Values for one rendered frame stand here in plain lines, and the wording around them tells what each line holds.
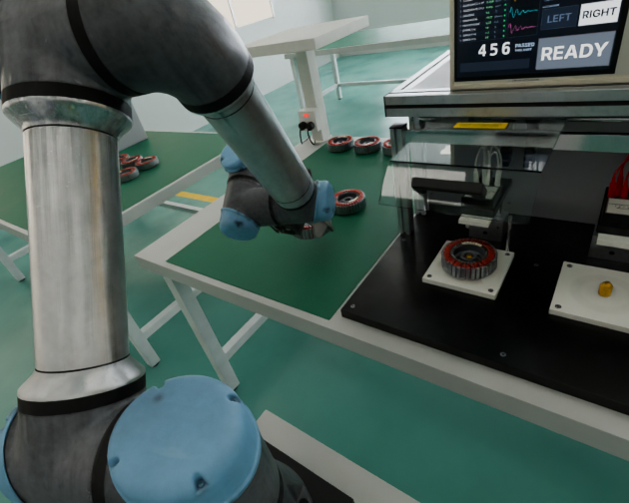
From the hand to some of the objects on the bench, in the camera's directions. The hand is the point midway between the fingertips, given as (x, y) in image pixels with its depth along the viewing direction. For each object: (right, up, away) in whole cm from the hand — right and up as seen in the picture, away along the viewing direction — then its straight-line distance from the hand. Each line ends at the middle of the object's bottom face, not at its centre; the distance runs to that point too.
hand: (312, 225), depth 105 cm
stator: (+12, +7, +18) cm, 22 cm away
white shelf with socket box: (+5, +35, +61) cm, 70 cm away
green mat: (+6, +10, +25) cm, 28 cm away
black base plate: (+46, -14, -24) cm, 54 cm away
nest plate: (+54, -16, -33) cm, 65 cm away
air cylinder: (+62, -8, -25) cm, 67 cm away
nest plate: (+34, -11, -20) cm, 41 cm away
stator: (+34, -10, -20) cm, 41 cm away
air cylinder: (+43, -3, -11) cm, 44 cm away
